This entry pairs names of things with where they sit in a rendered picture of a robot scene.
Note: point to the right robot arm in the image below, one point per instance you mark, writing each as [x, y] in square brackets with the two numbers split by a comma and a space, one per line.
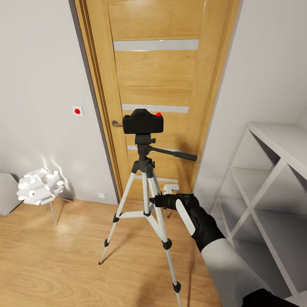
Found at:
[236, 283]

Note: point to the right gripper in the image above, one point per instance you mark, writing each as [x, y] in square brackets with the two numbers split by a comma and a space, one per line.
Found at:
[161, 200]

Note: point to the bookcase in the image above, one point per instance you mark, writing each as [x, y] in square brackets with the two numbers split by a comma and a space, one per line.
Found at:
[263, 214]
[8, 194]

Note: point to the door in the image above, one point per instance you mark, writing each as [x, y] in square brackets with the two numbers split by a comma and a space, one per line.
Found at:
[164, 56]

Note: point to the electric switch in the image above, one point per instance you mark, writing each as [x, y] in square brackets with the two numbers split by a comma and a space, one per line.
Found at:
[78, 110]

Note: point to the digital camera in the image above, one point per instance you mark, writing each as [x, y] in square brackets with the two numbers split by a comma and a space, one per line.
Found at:
[142, 121]

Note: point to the camera tripod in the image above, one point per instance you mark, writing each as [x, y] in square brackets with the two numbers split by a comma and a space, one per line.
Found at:
[146, 165]

